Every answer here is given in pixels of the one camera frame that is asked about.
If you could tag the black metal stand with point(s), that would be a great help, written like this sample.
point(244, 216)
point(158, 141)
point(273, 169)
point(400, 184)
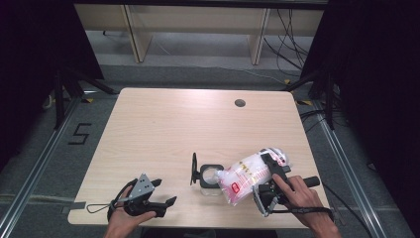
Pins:
point(59, 99)
point(329, 99)

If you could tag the clear jar with black lid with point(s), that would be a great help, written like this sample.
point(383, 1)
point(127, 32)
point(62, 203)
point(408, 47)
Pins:
point(211, 177)

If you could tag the person's left hand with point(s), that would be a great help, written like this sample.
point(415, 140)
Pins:
point(124, 224)

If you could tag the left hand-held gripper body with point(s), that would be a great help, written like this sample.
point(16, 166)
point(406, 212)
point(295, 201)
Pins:
point(142, 188)

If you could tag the aluminium floor rail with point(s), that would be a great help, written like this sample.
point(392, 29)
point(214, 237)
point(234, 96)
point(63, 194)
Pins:
point(33, 175)
point(346, 165)

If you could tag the black curtain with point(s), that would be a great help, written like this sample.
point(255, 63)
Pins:
point(379, 66)
point(33, 49)

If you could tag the light wooden desk frame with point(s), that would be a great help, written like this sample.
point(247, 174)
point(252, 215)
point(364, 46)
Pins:
point(198, 20)

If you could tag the red and white pouch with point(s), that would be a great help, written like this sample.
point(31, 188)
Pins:
point(244, 178)

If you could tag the dark round table grommet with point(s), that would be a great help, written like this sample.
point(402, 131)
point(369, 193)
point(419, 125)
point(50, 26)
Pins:
point(240, 103)

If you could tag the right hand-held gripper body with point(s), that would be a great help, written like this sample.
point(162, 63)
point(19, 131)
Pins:
point(269, 193)

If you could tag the person's right hand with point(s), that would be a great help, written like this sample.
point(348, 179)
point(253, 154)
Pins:
point(303, 198)

